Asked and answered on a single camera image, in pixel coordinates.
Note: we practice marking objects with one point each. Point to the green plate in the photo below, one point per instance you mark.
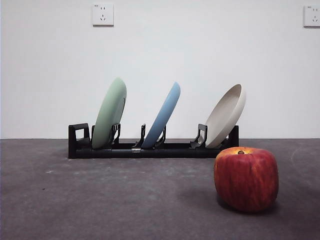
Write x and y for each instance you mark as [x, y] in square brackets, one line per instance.
[107, 117]

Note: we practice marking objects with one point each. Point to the red apple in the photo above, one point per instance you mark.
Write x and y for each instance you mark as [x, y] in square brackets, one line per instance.
[246, 180]

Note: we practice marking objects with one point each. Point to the blue plate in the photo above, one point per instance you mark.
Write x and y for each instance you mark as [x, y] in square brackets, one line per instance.
[162, 115]

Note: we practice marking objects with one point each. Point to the black plate rack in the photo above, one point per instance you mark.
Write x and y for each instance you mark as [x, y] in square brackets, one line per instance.
[175, 152]

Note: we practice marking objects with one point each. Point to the beige plate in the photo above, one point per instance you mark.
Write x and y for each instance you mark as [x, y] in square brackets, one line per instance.
[222, 120]

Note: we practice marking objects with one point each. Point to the white wall socket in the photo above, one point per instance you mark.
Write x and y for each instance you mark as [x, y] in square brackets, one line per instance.
[312, 16]
[103, 14]

